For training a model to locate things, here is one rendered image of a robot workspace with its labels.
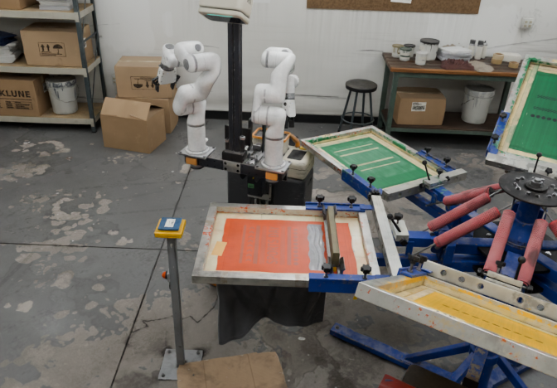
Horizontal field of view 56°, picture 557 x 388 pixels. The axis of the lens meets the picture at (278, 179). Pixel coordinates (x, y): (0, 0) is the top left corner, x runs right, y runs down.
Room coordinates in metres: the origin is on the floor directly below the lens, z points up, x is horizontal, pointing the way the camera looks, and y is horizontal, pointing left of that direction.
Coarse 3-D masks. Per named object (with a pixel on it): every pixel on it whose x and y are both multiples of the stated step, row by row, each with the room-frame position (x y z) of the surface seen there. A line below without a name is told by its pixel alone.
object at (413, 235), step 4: (392, 232) 1.98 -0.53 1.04; (412, 232) 1.99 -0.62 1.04; (416, 232) 1.99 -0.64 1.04; (420, 232) 1.99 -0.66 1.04; (424, 232) 1.99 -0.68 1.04; (428, 232) 2.00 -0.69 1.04; (412, 236) 1.96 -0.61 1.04; (416, 236) 1.96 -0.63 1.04; (420, 236) 1.96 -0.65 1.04; (424, 236) 1.96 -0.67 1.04; (428, 236) 1.96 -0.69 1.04; (412, 240) 1.95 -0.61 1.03; (416, 240) 1.95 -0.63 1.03; (420, 240) 1.95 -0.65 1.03; (424, 240) 1.95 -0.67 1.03; (428, 240) 1.95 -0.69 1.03; (396, 244) 1.95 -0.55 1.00; (416, 244) 1.95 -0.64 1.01; (420, 244) 1.95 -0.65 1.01; (424, 244) 1.95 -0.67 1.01; (428, 244) 1.95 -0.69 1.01
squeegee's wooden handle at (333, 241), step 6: (330, 210) 2.13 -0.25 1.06; (330, 216) 2.07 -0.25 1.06; (330, 222) 2.02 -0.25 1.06; (330, 228) 1.97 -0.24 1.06; (336, 228) 1.97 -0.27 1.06; (330, 234) 1.94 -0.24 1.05; (336, 234) 1.93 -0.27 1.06; (330, 240) 1.92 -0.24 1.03; (336, 240) 1.87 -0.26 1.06; (330, 246) 1.89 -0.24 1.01; (336, 246) 1.83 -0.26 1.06; (330, 252) 1.87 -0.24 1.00; (336, 252) 1.79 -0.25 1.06; (336, 258) 1.79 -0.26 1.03; (336, 264) 1.79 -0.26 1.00
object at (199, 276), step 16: (224, 208) 2.23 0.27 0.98; (240, 208) 2.23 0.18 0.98; (256, 208) 2.23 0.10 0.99; (272, 208) 2.23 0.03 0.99; (288, 208) 2.24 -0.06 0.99; (304, 208) 2.24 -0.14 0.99; (208, 224) 2.07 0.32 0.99; (368, 224) 2.12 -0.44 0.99; (208, 240) 1.94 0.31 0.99; (368, 240) 1.98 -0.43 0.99; (368, 256) 1.86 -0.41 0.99; (192, 272) 1.71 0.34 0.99; (208, 272) 1.71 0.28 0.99; (224, 272) 1.72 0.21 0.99; (240, 272) 1.72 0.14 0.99
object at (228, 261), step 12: (228, 252) 1.90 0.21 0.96; (300, 252) 1.92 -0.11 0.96; (324, 252) 1.93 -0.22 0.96; (348, 252) 1.94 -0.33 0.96; (228, 264) 1.81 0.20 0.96; (240, 264) 1.82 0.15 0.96; (252, 264) 1.82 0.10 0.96; (264, 264) 1.82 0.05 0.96; (276, 264) 1.82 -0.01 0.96; (300, 264) 1.83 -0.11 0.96; (348, 264) 1.84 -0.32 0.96
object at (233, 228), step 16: (240, 224) 2.13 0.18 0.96; (256, 224) 2.14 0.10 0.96; (272, 224) 2.14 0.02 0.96; (288, 224) 2.15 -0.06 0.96; (304, 224) 2.15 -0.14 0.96; (320, 224) 2.16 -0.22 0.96; (336, 224) 2.17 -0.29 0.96; (224, 240) 1.99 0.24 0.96; (240, 240) 1.99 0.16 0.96; (304, 240) 2.01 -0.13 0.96
